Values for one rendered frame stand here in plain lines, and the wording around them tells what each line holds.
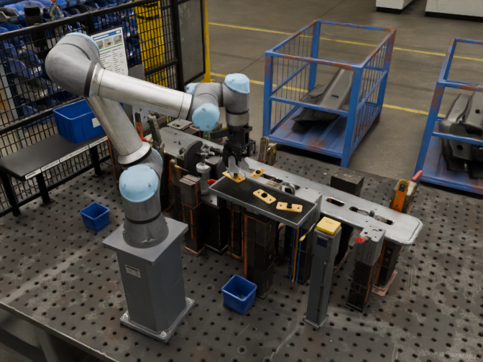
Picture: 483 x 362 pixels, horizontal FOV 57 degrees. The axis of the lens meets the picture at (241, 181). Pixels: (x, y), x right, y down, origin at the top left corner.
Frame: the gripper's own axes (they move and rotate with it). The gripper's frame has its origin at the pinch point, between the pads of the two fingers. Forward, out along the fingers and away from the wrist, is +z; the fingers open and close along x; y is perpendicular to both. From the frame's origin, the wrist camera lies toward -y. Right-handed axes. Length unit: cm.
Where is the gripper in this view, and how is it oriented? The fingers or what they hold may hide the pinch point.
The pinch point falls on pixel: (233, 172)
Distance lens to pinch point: 157.8
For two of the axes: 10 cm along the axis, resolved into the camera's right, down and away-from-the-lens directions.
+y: 6.9, 4.0, -6.0
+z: 0.0, 8.3, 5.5
